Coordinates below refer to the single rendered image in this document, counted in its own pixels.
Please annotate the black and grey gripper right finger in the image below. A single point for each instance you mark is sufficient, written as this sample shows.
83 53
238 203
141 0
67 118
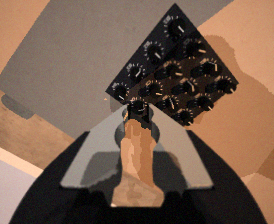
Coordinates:
184 163

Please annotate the black knob box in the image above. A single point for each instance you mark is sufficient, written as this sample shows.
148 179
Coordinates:
145 75

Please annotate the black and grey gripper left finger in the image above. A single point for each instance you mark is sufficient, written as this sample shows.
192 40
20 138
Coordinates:
91 163

